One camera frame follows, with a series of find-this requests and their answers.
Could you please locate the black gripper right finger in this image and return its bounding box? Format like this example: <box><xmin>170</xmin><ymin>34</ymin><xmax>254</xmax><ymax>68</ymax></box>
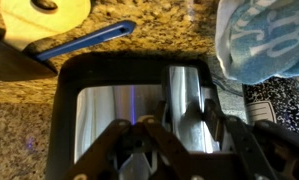
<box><xmin>203</xmin><ymin>98</ymin><xmax>299</xmax><ymax>180</ymax></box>

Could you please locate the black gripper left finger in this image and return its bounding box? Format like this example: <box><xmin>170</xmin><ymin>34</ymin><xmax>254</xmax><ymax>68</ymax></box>
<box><xmin>63</xmin><ymin>99</ymin><xmax>203</xmax><ymax>180</ymax></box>

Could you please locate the blue and white dish towel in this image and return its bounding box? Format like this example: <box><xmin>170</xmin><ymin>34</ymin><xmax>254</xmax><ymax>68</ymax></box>
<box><xmin>214</xmin><ymin>0</ymin><xmax>299</xmax><ymax>85</ymax></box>

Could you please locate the dark wooden spatula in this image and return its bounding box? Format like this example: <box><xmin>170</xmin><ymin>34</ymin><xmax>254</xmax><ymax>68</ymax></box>
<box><xmin>0</xmin><ymin>34</ymin><xmax>58</xmax><ymax>83</ymax></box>

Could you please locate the blue utensil handle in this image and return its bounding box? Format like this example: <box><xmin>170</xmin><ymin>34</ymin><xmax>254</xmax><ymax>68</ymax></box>
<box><xmin>33</xmin><ymin>20</ymin><xmax>137</xmax><ymax>63</ymax></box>

